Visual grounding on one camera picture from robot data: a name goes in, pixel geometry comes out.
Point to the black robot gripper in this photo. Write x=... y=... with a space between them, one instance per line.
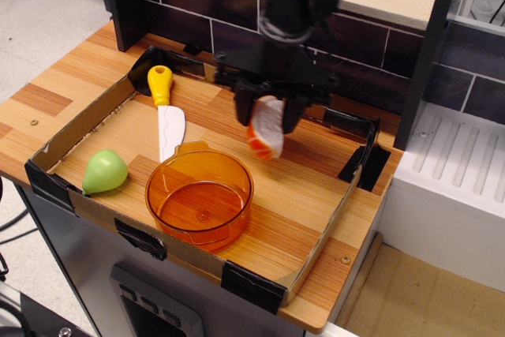
x=283 y=72

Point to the dark grey right post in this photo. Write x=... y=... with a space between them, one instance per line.
x=418 y=92

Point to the green toy pear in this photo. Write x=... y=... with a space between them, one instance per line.
x=105 y=171

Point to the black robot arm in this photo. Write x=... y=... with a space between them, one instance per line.
x=291 y=22

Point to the yellow handled toy knife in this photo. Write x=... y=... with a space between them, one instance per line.
x=171 y=119

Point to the white ridged drainer unit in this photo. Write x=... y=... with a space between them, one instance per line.
x=445 y=205

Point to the white orange toy sushi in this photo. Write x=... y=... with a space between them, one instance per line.
x=264 y=133

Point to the cardboard fence with black tape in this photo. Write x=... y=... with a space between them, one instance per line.
x=303 y=216

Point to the grey oven control panel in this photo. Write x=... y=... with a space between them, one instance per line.
x=151 y=312

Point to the orange transparent plastic pot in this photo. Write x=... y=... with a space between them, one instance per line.
x=201 y=196

